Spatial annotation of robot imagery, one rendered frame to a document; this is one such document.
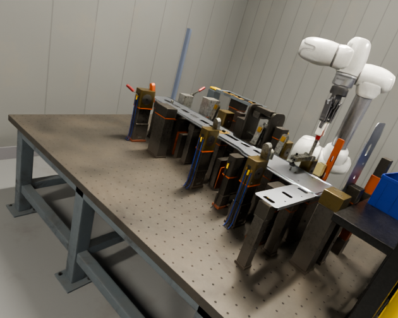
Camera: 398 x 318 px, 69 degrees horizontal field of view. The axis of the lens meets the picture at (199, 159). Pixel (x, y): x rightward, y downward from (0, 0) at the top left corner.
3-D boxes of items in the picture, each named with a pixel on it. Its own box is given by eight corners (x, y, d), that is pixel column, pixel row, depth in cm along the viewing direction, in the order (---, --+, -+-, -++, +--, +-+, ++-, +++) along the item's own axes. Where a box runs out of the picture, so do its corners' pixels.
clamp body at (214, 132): (179, 185, 159) (196, 125, 146) (196, 182, 167) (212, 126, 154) (187, 190, 155) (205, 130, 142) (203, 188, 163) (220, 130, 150)
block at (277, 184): (239, 239, 127) (261, 183, 117) (256, 233, 135) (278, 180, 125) (252, 249, 123) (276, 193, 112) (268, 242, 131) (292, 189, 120)
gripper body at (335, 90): (337, 86, 137) (328, 105, 140) (329, 83, 131) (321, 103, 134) (352, 90, 132) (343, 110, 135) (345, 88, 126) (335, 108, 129)
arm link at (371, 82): (314, 161, 220) (344, 172, 214) (311, 170, 208) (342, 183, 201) (362, 60, 178) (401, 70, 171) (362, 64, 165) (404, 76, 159)
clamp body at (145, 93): (122, 137, 200) (131, 86, 187) (139, 137, 209) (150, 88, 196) (128, 142, 195) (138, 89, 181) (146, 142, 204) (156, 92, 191)
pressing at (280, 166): (143, 95, 204) (144, 93, 204) (168, 98, 220) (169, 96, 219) (315, 198, 116) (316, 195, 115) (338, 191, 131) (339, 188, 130)
